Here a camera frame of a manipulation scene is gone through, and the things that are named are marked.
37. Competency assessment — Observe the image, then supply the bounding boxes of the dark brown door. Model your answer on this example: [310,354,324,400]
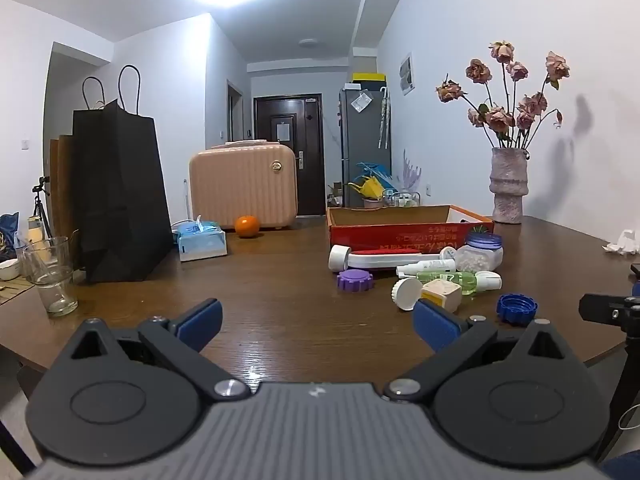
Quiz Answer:
[253,93,326,217]

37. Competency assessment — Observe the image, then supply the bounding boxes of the yellow watering can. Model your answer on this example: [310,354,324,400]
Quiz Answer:
[349,176,386,201]

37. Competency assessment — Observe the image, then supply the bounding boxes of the folded umbrella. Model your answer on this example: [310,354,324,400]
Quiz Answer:
[378,87,391,150]

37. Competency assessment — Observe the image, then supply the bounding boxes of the purple wall sticker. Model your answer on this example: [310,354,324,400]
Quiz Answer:
[402,149,424,194]

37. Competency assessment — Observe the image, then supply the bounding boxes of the grey refrigerator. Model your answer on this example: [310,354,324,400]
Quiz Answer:
[338,87,393,209]

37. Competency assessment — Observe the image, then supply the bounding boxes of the dried pink roses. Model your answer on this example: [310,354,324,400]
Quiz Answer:
[435,40,571,151]

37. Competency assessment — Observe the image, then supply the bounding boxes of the blue tissue pack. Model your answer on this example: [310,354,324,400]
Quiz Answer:
[172,215,228,262]

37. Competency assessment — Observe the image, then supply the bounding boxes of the white spray bottle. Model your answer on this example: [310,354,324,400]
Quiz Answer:
[396,259,457,279]

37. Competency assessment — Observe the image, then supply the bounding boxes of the clear jar with blue lid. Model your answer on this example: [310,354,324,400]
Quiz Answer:
[456,232,504,272]

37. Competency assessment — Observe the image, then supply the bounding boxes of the pink textured vase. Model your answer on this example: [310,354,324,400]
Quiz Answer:
[489,147,530,225]

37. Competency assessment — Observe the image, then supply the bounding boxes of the long white bottle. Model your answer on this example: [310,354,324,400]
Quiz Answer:
[328,244,457,274]

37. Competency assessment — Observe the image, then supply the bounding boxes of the white square jar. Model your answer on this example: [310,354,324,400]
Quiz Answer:
[421,280,476,314]

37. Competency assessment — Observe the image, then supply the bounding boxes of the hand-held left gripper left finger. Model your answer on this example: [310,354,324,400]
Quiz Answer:
[60,298,251,402]

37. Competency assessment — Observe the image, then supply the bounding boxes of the purple ridged cap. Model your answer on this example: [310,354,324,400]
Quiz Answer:
[336,269,375,292]

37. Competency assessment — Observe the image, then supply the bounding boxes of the crumpled white tissue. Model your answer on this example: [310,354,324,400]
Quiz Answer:
[602,229,640,257]

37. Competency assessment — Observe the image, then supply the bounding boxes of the wire storage rack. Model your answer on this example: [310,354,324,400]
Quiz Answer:
[382,189,421,209]

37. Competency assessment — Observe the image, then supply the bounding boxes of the black paper bag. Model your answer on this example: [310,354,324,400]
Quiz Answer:
[72,64,174,284]

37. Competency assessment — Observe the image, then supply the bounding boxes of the blue ridged cap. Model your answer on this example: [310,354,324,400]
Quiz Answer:
[496,293,539,325]

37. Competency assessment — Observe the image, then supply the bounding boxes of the thin white cord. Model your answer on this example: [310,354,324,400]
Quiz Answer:
[617,399,640,432]

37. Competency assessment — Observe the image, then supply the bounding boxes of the white round cap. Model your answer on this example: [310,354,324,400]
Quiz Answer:
[391,277,425,311]

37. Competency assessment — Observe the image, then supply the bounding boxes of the black tripod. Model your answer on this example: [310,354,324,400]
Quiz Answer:
[594,332,640,462]
[31,176,52,238]

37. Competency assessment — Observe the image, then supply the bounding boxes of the green clear bottle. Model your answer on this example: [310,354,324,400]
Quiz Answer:
[415,270,502,295]

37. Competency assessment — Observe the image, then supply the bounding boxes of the orange fruit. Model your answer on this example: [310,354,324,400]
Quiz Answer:
[235,215,261,239]

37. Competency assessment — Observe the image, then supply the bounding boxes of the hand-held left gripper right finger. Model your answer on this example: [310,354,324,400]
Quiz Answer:
[382,298,581,402]

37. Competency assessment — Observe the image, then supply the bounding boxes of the red cardboard box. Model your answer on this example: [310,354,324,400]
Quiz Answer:
[326,204,496,257]

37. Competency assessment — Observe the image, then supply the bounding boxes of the pink suitcase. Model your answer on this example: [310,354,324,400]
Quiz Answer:
[188,141,299,231]

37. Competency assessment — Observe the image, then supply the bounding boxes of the clear drinking glass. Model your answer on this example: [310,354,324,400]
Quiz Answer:
[35,266,79,317]
[22,236,74,286]

